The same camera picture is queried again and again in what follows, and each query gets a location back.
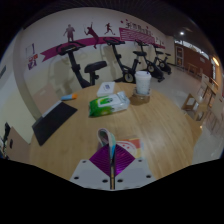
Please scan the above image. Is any brown cardboard cup holder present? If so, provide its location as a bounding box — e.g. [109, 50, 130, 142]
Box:
[129, 87, 152, 106]

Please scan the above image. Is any magenta wall decal banner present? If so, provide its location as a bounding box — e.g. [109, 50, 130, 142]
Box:
[40, 19, 166, 63]

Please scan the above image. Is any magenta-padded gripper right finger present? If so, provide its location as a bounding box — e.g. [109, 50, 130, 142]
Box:
[114, 143, 157, 191]

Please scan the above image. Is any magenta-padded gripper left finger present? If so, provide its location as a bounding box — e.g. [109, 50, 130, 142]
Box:
[69, 143, 112, 191]

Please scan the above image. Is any white tissue pack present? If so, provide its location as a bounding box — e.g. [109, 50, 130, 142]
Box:
[96, 81, 116, 98]

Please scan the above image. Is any black flat mat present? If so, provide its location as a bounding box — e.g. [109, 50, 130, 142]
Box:
[31, 101, 79, 147]

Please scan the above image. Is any blue marker with orange cap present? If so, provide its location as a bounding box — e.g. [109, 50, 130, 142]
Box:
[60, 93, 79, 101]

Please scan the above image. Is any wall poster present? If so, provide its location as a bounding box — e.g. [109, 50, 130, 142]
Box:
[25, 43, 39, 71]

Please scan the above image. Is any green wet wipes pack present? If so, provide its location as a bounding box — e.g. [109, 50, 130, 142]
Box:
[88, 91, 131, 118]

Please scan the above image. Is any light wooden chair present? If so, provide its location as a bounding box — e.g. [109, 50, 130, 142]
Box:
[32, 83, 61, 116]
[6, 126, 33, 164]

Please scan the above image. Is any group of wooden chairs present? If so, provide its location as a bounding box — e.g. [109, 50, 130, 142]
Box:
[181, 73, 224, 141]

